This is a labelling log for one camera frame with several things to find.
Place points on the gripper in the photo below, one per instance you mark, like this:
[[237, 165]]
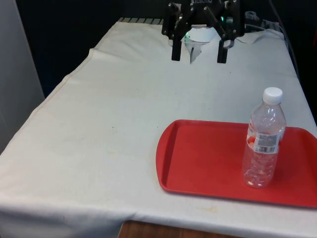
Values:
[[201, 16]]

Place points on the clear bottle with white cap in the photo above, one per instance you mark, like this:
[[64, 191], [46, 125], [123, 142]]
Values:
[[260, 161]]

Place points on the red tray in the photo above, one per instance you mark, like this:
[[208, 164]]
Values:
[[198, 161]]

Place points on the pale locker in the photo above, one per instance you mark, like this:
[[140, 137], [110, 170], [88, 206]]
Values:
[[17, 74]]

